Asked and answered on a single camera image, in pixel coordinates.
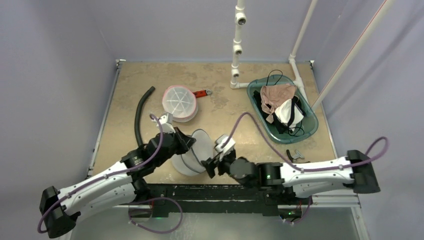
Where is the blue-trimmed white mesh laundry bag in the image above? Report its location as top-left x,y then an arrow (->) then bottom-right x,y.
170,129 -> 214,177

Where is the white bra with black straps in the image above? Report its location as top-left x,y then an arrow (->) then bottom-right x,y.
272,96 -> 306,137

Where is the pink bra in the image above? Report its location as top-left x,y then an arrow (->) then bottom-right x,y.
259,83 -> 297,115

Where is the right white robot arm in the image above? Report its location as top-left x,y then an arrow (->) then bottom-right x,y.
201,150 -> 381,204

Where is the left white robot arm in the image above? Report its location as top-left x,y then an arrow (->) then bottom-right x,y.
37,127 -> 196,239

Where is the pink-trimmed white mesh laundry bag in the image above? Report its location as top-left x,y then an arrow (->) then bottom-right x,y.
162,85 -> 198,123

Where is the teal transparent plastic bin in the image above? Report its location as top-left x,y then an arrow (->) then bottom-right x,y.
246,74 -> 319,144

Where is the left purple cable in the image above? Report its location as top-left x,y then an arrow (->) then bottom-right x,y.
37,113 -> 165,234

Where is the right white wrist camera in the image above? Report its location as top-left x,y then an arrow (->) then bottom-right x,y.
214,134 -> 236,161

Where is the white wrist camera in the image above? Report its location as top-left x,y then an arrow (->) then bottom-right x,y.
214,134 -> 236,161
156,112 -> 176,134

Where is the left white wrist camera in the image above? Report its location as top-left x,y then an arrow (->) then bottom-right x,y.
156,112 -> 176,134

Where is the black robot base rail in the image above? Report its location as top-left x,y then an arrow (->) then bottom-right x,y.
128,183 -> 313,218

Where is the red handled tool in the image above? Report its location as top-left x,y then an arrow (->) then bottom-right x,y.
193,89 -> 212,98

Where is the black rubber hose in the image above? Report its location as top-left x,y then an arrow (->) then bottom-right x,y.
134,86 -> 156,147

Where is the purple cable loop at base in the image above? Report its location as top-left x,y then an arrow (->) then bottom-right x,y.
128,194 -> 185,235

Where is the white PVC pipe frame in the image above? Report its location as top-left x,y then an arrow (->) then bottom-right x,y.
229,0 -> 397,112

